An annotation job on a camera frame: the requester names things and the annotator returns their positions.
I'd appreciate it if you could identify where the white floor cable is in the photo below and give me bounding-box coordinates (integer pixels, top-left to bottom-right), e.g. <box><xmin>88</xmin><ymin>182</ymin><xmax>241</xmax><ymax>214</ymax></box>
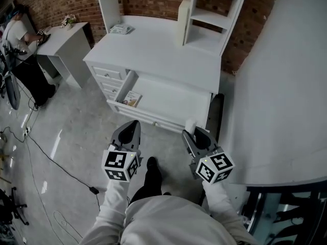
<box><xmin>24</xmin><ymin>136</ymin><xmax>84</xmax><ymax>245</ymax></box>

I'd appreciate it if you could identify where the small printed box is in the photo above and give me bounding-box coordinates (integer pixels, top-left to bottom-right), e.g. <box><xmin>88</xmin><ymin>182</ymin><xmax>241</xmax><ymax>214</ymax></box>
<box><xmin>122</xmin><ymin>90</ymin><xmax>143</xmax><ymax>108</ymax></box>

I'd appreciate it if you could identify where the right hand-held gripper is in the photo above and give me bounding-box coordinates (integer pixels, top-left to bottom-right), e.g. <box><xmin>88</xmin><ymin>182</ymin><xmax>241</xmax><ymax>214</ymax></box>
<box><xmin>181</xmin><ymin>127</ymin><xmax>236</xmax><ymax>185</ymax></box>

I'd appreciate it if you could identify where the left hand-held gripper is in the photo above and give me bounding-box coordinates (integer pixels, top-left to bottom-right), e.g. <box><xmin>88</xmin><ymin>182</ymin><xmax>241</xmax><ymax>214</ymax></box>
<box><xmin>102</xmin><ymin>120</ymin><xmax>143</xmax><ymax>182</ymax></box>

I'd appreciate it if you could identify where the person's black trouser leg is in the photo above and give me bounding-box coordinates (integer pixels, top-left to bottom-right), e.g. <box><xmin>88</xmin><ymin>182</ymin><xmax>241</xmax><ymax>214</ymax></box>
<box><xmin>129</xmin><ymin>156</ymin><xmax>172</xmax><ymax>204</ymax></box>

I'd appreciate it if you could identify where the small white drawer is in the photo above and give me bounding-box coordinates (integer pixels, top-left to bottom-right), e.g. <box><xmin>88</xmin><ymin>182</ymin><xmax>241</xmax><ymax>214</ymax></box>
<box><xmin>98</xmin><ymin>79</ymin><xmax>124</xmax><ymax>92</ymax></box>
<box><xmin>90</xmin><ymin>65</ymin><xmax>128</xmax><ymax>82</ymax></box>
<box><xmin>103</xmin><ymin>88</ymin><xmax>120</xmax><ymax>101</ymax></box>

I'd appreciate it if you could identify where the cream rectangular block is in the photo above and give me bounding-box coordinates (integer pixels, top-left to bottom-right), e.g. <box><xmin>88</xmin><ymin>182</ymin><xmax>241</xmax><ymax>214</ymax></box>
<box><xmin>177</xmin><ymin>0</ymin><xmax>191</xmax><ymax>46</ymax></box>

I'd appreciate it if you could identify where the person's left forearm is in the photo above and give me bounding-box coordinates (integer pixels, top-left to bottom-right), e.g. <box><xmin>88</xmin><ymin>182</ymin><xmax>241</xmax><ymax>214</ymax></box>
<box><xmin>81</xmin><ymin>179</ymin><xmax>131</xmax><ymax>245</ymax></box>

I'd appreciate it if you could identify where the white hutch side column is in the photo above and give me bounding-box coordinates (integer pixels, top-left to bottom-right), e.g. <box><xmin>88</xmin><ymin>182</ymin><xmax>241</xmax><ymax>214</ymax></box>
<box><xmin>94</xmin><ymin>0</ymin><xmax>122</xmax><ymax>34</ymax></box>

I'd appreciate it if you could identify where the white desk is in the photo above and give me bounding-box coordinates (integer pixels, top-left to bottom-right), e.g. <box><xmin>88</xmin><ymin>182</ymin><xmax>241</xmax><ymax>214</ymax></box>
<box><xmin>83</xmin><ymin>14</ymin><xmax>222</xmax><ymax>137</ymax></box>

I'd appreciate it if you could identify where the grey oval panel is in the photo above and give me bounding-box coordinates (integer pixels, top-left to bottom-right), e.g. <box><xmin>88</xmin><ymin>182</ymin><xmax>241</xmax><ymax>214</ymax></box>
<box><xmin>4</xmin><ymin>72</ymin><xmax>20</xmax><ymax>111</ymax></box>

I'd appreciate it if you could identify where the black floor cable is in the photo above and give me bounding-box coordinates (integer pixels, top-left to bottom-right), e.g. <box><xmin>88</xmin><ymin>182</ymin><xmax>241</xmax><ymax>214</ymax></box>
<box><xmin>0</xmin><ymin>126</ymin><xmax>102</xmax><ymax>212</ymax></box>

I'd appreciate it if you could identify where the flower vase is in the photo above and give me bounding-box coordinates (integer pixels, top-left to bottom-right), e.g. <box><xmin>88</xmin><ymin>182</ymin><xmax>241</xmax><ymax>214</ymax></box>
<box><xmin>60</xmin><ymin>14</ymin><xmax>77</xmax><ymax>31</ymax></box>

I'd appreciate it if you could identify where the black office chair base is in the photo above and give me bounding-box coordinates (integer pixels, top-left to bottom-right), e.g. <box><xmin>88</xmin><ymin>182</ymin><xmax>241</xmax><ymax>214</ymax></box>
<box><xmin>0</xmin><ymin>187</ymin><xmax>30</xmax><ymax>227</ymax></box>

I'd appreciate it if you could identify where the white hutch shelf unit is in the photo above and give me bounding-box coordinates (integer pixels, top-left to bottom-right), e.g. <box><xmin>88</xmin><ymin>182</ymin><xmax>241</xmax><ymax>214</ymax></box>
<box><xmin>182</xmin><ymin>0</ymin><xmax>250</xmax><ymax>58</ymax></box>

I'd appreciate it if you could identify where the plain white side table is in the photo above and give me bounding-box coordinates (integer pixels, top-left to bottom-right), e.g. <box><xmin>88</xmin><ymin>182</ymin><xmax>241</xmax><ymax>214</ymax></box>
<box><xmin>35</xmin><ymin>21</ymin><xmax>92</xmax><ymax>89</ymax></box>

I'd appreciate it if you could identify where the wet wipes packet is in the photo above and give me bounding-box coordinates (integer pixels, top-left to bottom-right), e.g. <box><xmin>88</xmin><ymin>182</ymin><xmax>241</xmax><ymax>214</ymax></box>
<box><xmin>109</xmin><ymin>24</ymin><xmax>135</xmax><ymax>35</ymax></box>

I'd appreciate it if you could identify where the person's white sweatshirt torso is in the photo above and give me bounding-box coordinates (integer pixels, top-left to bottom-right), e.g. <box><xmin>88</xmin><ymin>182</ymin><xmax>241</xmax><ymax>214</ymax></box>
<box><xmin>120</xmin><ymin>194</ymin><xmax>258</xmax><ymax>245</ymax></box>

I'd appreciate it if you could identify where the person's right forearm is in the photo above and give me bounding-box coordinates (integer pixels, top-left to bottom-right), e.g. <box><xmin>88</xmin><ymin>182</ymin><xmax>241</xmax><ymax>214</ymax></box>
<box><xmin>201</xmin><ymin>179</ymin><xmax>247</xmax><ymax>231</ymax></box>

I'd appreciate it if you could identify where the large white drawer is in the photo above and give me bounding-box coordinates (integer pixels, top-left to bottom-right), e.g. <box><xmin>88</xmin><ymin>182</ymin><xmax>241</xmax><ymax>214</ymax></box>
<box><xmin>106</xmin><ymin>69</ymin><xmax>213</xmax><ymax>135</ymax></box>

